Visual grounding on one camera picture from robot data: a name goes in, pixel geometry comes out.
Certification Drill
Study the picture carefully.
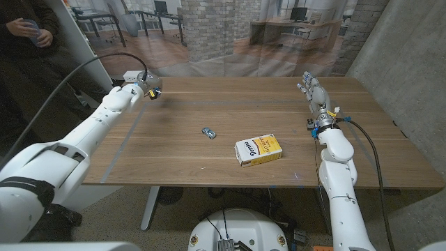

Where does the small white box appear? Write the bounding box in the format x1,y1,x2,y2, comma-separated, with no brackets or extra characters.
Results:
123,70,144,84

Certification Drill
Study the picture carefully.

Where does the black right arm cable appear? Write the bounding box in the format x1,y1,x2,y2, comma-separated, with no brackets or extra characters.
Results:
334,117,397,251

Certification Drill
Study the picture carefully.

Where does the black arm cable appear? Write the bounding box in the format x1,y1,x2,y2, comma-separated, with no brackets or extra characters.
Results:
334,117,397,251
0,52,149,168

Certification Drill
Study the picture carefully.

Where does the white robot torso base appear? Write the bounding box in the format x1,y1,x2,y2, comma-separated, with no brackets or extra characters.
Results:
187,208,290,251

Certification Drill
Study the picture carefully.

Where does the white upright board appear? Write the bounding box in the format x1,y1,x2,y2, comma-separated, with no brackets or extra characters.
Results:
44,0,114,93

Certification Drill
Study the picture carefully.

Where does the black round fan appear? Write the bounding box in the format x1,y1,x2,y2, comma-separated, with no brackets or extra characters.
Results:
157,186,185,206

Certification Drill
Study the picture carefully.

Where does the white and yellow package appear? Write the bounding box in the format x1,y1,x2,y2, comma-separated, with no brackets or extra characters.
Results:
233,133,284,169

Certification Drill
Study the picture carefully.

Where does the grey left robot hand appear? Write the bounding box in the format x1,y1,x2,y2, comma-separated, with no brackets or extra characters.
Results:
136,70,163,101

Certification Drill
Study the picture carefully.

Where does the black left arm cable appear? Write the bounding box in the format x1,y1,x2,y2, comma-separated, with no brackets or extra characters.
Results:
0,52,149,168

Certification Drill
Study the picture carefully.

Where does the person in dark clothes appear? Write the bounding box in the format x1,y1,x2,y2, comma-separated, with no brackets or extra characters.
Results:
0,0,109,158

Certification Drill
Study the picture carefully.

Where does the grey cup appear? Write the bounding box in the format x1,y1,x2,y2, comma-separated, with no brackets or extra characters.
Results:
23,18,43,48

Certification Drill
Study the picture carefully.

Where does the small silver toy car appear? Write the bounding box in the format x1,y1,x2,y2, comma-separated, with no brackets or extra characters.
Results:
201,126,217,140

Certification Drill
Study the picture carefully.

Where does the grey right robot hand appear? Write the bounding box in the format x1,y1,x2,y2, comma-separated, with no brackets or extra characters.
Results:
296,70,335,118

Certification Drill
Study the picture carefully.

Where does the white table leg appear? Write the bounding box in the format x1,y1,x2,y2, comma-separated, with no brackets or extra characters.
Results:
140,185,161,232

